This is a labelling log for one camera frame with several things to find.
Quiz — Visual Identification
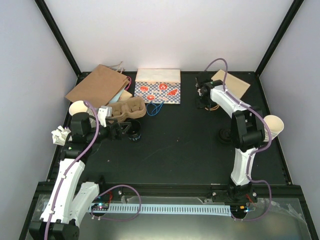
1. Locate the cream paper bag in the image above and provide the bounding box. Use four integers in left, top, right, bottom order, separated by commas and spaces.
204, 69, 251, 112

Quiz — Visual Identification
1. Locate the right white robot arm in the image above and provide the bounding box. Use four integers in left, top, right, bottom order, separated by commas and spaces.
195, 71, 265, 202

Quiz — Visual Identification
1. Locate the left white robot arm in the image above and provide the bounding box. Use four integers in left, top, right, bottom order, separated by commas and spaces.
28, 112, 132, 240

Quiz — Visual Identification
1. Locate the light blue paper bag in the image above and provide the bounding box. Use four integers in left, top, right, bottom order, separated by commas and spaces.
108, 89, 133, 104

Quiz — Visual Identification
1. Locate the left white cup stack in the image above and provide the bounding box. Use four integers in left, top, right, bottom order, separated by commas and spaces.
68, 100, 97, 127

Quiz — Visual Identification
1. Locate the white cup stack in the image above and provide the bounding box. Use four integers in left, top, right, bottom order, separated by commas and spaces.
68, 100, 97, 127
263, 115, 285, 140

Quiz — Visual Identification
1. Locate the blue checkered bakery bag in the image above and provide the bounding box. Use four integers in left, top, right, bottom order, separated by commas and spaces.
134, 68, 181, 117

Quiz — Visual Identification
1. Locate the brown kraft paper bag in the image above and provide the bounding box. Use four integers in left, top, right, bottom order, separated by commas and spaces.
65, 64, 129, 108

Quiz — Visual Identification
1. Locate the crumpled white paper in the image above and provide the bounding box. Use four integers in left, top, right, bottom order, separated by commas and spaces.
51, 125, 71, 146

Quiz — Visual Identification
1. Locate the right white cup stack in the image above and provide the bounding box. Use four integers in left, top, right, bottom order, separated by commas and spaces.
263, 115, 285, 140

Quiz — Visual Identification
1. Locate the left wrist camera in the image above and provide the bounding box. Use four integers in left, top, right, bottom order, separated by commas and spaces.
97, 106, 112, 128

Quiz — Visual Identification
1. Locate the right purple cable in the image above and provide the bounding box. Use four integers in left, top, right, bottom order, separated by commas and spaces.
204, 58, 273, 222

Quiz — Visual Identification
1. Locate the light blue cable duct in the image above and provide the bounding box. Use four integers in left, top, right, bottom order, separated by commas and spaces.
88, 202, 231, 217

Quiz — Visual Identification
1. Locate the right black frame post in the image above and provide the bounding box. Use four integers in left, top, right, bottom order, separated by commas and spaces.
255, 0, 304, 77

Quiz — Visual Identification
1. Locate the black frame post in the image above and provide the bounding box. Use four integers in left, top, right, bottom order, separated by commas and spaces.
34, 0, 82, 77
255, 0, 304, 77

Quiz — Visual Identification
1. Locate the left black frame post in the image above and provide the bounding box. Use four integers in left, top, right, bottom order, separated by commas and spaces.
34, 0, 82, 77

